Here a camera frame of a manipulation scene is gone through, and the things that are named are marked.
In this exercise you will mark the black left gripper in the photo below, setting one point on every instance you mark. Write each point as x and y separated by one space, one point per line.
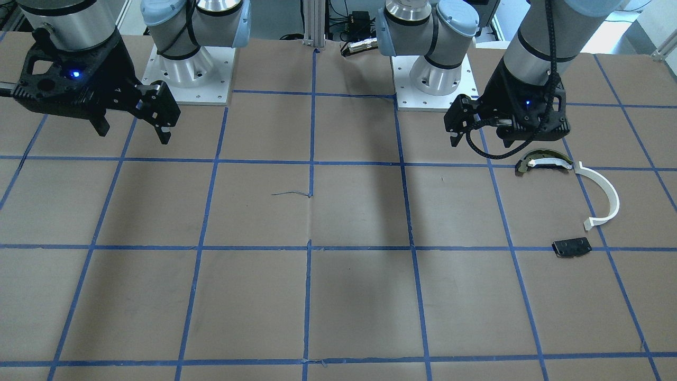
499 91

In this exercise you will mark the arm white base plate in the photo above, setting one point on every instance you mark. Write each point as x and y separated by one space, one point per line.
204 79
422 87

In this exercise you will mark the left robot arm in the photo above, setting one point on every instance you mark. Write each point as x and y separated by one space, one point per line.
443 33

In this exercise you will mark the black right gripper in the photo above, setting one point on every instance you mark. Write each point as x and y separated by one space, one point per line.
117 66

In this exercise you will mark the aluminium frame post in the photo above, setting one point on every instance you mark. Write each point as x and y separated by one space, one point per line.
314 23

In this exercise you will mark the metal connector on table edge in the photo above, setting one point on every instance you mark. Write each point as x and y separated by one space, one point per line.
355 47

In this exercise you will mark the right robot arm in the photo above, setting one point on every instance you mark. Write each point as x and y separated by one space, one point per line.
179 28

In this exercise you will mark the olive curved brake shoe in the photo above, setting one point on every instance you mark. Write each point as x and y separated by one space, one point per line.
543 158

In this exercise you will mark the small black flat plate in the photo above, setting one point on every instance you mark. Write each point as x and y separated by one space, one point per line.
571 248

